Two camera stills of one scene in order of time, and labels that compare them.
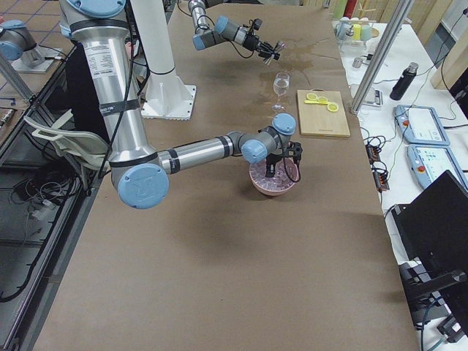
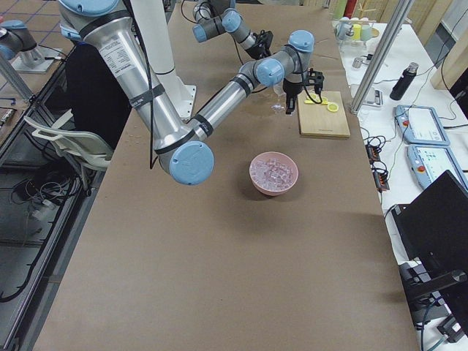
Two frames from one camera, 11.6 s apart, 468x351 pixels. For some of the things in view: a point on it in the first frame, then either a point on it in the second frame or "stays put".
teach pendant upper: [420, 125] stays put
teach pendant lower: [428, 161] stays put
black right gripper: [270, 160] → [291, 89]
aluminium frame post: [381, 56] stays put
